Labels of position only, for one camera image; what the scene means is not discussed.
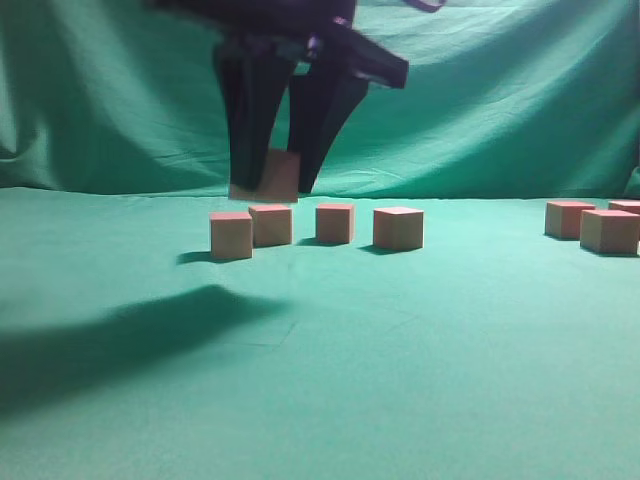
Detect pink cube placed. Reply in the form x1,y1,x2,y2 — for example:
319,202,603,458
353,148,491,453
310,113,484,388
209,212,253,260
315,203,355,245
373,207,424,251
248,205,293,247

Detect pink cube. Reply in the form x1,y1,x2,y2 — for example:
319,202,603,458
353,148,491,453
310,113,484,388
608,200,640,215
228,149,300,203
544,201,596,240
579,209,639,256

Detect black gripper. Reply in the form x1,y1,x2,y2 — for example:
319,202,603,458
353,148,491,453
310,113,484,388
146,1,409,194

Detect green cloth backdrop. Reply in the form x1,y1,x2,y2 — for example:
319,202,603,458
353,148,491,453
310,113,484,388
1,1,639,479

